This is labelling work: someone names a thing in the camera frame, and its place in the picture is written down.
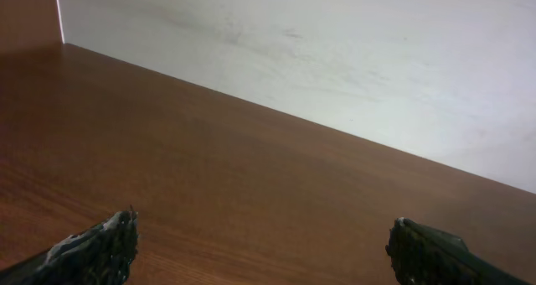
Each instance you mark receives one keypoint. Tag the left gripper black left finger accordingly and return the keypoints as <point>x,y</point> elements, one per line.
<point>100,255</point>

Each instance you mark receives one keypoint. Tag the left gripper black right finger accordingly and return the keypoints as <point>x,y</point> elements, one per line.
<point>424,255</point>

